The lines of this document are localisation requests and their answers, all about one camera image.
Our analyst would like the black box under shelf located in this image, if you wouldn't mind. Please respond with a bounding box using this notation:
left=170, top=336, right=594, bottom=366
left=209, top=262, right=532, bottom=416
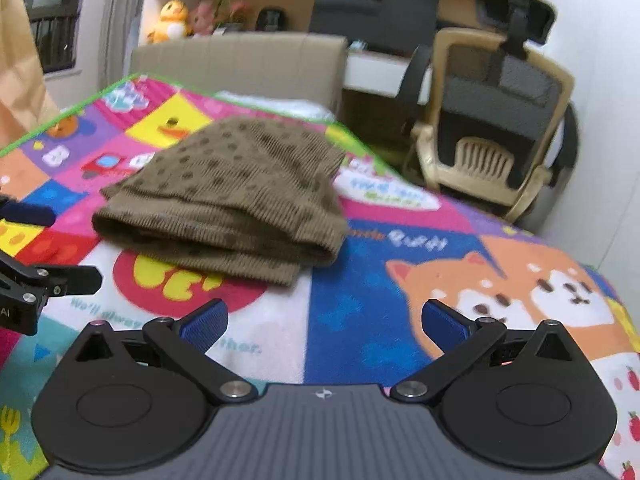
left=309, top=0, right=439, bottom=55

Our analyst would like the yellow duck plush toy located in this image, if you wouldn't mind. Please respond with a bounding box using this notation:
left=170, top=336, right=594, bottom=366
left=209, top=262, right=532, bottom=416
left=146, top=0, right=191, bottom=44

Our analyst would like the pink plush toy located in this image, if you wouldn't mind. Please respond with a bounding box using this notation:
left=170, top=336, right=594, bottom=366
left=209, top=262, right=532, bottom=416
left=189, top=0, right=216, bottom=37

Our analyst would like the brown paper bag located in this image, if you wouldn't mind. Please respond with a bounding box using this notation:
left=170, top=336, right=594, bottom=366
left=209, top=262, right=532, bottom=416
left=0, top=0, right=60, bottom=148

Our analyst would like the beige mesh office chair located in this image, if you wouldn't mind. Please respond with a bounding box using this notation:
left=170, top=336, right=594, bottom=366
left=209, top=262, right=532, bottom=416
left=397, top=0, right=578, bottom=223

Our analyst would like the olive polka dot garment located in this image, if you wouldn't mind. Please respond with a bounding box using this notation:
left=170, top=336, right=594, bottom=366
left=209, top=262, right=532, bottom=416
left=92, top=116, right=348, bottom=286

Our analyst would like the beige padded headboard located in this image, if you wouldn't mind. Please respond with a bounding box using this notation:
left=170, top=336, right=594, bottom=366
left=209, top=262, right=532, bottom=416
left=130, top=32, right=347, bottom=112

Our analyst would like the colourful cartoon play mat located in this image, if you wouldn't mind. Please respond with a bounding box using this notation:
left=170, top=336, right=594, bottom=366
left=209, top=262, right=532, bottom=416
left=1, top=76, right=639, bottom=479

